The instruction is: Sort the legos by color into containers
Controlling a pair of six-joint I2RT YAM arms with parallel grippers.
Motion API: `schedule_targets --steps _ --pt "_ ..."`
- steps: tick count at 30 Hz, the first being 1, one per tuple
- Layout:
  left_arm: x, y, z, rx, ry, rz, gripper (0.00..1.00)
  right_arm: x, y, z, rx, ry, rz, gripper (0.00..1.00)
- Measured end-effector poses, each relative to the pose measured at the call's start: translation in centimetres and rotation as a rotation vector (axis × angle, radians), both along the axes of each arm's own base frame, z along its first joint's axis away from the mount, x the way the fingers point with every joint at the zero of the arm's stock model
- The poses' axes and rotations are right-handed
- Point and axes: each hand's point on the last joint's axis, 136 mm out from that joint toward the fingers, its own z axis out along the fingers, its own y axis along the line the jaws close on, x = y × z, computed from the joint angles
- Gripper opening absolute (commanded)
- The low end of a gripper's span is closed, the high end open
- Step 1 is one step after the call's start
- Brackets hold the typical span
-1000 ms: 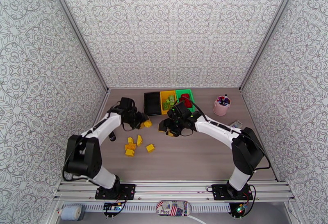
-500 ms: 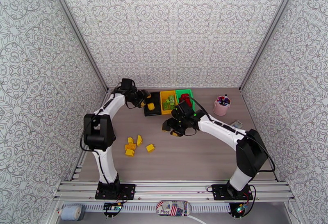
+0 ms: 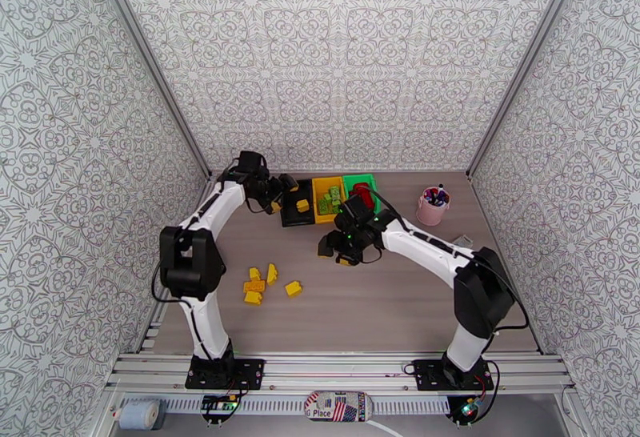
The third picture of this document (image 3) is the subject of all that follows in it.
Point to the yellow lego brick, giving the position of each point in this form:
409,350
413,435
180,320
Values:
255,273
253,298
293,289
254,286
272,274
302,205

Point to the red lego brick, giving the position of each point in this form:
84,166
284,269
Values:
366,199
359,186

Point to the large green lego brick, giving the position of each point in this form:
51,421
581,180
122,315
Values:
335,205

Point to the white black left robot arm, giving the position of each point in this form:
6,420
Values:
205,320

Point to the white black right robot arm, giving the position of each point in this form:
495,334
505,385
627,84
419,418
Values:
430,245

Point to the black plastic bin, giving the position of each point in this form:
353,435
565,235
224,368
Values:
297,220

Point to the yellow plastic bin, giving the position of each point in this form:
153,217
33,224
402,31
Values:
322,218

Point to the green plastic bin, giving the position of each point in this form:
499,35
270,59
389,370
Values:
367,178

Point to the pink cup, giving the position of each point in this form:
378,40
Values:
431,215

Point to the small grey metal clip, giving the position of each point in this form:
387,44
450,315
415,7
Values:
464,240

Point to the flag print pencil case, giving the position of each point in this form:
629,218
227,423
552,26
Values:
337,406

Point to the small circuit board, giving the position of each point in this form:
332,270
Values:
217,405

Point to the circuit board with green light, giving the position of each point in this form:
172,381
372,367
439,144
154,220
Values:
470,409

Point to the grey tape roll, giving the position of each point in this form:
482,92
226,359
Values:
137,415

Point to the aluminium front rail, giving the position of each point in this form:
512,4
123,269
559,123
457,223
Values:
340,370

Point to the aluminium side rail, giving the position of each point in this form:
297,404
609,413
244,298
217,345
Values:
152,335
485,210

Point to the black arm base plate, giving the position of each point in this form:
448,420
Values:
250,373
425,375

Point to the aluminium frame post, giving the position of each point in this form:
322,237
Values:
155,65
526,65

